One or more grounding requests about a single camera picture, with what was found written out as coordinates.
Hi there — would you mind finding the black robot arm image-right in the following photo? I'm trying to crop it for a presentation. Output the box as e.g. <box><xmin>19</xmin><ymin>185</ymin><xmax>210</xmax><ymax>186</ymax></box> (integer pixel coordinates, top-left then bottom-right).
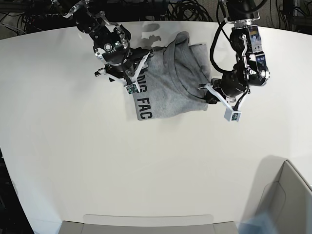
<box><xmin>205</xmin><ymin>0</ymin><xmax>270</xmax><ymax>110</ymax></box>

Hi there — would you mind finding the grey T-shirt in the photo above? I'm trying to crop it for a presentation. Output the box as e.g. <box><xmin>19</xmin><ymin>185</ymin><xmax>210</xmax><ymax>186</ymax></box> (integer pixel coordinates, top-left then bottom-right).
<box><xmin>133</xmin><ymin>32</ymin><xmax>212</xmax><ymax>121</ymax></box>

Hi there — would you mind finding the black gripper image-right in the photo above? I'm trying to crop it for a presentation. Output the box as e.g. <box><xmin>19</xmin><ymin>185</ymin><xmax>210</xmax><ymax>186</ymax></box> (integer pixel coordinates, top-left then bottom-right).
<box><xmin>198</xmin><ymin>72</ymin><xmax>250</xmax><ymax>105</ymax></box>

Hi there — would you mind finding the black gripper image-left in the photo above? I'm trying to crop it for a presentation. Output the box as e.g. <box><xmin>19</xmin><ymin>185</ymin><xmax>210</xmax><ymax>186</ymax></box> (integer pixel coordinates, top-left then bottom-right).
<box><xmin>95</xmin><ymin>47</ymin><xmax>150</xmax><ymax>84</ymax></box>

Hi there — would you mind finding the blurred blue object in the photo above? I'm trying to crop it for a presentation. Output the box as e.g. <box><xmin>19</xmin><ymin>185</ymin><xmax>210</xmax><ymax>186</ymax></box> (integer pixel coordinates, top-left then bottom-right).
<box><xmin>237</xmin><ymin>212</ymin><xmax>276</xmax><ymax>234</ymax></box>

